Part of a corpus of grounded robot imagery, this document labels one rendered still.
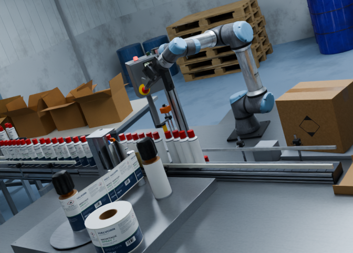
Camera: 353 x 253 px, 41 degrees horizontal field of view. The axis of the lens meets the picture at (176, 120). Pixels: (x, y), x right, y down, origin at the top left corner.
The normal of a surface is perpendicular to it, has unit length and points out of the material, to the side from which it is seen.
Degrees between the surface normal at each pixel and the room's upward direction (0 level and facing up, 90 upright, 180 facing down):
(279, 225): 0
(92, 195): 90
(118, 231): 90
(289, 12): 90
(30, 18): 90
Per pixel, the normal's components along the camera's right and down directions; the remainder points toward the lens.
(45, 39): 0.86, -0.14
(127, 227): 0.67, 0.01
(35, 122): -0.36, 0.40
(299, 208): -0.31, -0.90
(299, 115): -0.67, 0.42
